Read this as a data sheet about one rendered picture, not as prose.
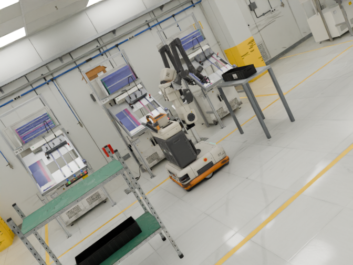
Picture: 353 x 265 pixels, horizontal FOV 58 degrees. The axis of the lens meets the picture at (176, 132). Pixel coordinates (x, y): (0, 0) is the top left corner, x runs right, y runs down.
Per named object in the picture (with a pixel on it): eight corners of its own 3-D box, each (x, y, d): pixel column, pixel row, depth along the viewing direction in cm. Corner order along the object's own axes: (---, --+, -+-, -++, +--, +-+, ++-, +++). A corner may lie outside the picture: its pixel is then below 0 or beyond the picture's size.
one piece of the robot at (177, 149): (186, 178, 376) (151, 118, 356) (171, 169, 427) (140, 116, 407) (208, 162, 384) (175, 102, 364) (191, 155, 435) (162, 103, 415)
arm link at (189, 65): (172, 41, 368) (175, 39, 358) (176, 39, 370) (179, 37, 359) (189, 74, 378) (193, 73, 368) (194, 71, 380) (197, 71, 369)
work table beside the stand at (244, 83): (269, 139, 400) (241, 82, 381) (240, 134, 466) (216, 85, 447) (295, 120, 410) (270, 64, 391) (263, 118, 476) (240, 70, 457)
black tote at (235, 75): (224, 81, 443) (220, 74, 441) (234, 75, 447) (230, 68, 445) (246, 78, 389) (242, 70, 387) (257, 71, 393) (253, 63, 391)
